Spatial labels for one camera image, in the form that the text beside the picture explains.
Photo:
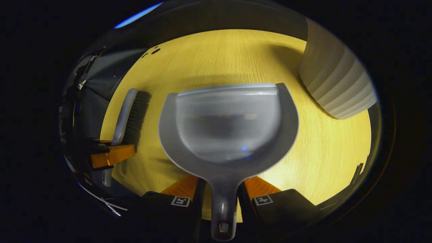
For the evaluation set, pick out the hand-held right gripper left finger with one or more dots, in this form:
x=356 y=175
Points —
x=168 y=216

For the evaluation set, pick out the black desk clamp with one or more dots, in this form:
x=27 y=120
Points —
x=357 y=172

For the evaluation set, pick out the white garbage bin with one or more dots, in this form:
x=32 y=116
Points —
x=337 y=84

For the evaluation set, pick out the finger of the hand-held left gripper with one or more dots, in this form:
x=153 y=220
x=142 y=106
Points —
x=103 y=142
x=113 y=155

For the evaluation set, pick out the silver cloth clip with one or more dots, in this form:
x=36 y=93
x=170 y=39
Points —
x=81 y=84

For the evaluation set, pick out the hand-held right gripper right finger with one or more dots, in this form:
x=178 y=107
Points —
x=283 y=212

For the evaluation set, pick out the grey dustpan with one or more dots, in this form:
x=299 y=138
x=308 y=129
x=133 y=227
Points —
x=229 y=125

